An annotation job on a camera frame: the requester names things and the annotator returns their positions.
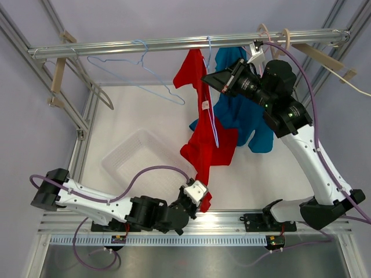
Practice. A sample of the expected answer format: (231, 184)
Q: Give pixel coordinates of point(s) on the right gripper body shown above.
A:
(247, 84)

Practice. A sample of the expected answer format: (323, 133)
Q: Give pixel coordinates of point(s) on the blue wire hanger with shirt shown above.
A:
(211, 95)

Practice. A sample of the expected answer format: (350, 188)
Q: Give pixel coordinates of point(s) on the wooden hanger far right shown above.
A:
(335, 67)

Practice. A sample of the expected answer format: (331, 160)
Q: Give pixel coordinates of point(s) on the pink wire hanger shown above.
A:
(261, 35)

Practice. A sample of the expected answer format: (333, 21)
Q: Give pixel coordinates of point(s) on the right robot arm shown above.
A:
(290, 122)

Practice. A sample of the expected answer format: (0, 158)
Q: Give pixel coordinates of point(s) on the blue t shirt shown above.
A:
(239, 112)

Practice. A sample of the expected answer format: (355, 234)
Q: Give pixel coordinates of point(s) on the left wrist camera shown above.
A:
(196, 192)

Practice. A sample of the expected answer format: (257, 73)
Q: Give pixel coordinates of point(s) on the red t shirt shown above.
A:
(210, 144)

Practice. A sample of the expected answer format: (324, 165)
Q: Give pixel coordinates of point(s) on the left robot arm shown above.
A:
(58, 191)

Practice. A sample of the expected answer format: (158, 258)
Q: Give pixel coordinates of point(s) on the wooden hanger left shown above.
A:
(74, 65)

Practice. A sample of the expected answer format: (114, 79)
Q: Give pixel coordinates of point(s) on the metal hanging rail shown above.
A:
(331, 36)

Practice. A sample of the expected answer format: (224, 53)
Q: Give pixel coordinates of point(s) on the aluminium front rail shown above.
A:
(214, 222)

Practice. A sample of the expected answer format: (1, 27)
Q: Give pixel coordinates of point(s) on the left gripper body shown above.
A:
(192, 211)

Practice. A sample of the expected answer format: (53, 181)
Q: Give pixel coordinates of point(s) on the empty blue wire hanger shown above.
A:
(174, 98)

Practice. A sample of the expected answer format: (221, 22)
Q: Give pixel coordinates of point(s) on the wooden hanger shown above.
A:
(285, 34)
(74, 65)
(335, 67)

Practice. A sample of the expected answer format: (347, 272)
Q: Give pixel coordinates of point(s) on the white plastic basket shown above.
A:
(141, 150)

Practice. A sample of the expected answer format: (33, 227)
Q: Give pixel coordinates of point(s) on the white slotted cable duct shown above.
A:
(159, 240)

